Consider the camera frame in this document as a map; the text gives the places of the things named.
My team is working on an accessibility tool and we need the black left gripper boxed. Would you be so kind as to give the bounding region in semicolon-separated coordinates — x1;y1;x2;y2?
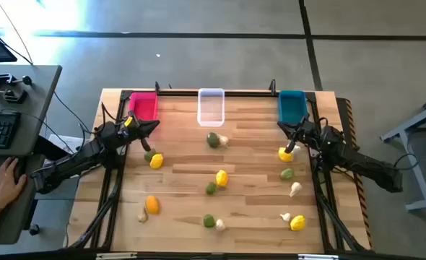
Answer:
121;115;161;152

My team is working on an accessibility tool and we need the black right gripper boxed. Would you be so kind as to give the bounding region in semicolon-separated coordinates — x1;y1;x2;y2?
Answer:
277;118;329;155

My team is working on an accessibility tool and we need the yellow lemon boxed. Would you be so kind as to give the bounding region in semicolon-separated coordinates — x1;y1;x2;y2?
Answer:
215;169;230;188
149;153;165;170
290;214;307;232
278;147;295;163

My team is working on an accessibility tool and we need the dark green avocado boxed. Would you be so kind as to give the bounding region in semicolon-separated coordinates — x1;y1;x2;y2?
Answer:
206;132;222;150

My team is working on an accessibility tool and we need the orange-yellow lemon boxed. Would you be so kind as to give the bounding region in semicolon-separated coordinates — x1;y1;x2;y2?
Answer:
144;195;160;215

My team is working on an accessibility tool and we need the pink plastic basket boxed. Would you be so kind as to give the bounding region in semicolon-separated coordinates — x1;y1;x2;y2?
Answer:
128;92;160;122

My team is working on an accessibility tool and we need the blue plastic basket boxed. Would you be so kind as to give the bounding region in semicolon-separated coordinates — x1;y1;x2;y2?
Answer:
277;90;309;126

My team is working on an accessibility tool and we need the yellow-black hazard tape strip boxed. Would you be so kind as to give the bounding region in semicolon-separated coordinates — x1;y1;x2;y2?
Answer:
344;97;375;250

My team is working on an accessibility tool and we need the clear plastic basket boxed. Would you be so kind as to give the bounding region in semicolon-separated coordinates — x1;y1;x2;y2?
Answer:
197;87;225;128

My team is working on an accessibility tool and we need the white paper sheet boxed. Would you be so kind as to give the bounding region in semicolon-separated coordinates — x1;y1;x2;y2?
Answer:
48;134;87;153

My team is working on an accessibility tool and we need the grey-blue metal stand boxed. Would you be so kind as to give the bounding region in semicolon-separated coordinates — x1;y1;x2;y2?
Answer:
380;90;426;212

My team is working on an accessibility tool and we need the black desk clamp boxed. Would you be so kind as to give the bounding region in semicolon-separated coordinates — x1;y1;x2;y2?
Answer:
0;70;32;90
0;85;29;105

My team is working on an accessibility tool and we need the person's hand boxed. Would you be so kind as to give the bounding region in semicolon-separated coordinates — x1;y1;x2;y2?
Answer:
0;157;28;212

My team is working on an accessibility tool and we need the dark grey side desk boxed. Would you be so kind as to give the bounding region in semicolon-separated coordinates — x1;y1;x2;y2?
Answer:
0;154;47;246

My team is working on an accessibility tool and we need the black metal table frame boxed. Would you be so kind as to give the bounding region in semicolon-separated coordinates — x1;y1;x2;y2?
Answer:
68;79;369;254

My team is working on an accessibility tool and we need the black desk cable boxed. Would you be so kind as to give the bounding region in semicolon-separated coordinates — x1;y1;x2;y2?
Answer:
52;91;93;135

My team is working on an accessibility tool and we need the silver metal bracket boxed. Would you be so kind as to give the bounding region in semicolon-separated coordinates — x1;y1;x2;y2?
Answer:
95;251;138;260
297;253;339;260

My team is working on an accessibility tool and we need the thin black floor cable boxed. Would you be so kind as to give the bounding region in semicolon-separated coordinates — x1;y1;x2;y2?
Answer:
0;0;34;66

